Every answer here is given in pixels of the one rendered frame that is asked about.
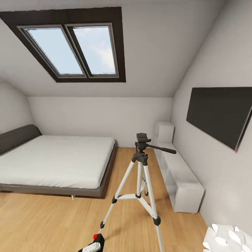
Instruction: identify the digital camera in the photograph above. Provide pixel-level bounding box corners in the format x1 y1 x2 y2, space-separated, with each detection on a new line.
78 233 105 252

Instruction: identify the camera tripod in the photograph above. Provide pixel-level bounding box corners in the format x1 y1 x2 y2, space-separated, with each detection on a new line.
98 133 177 252

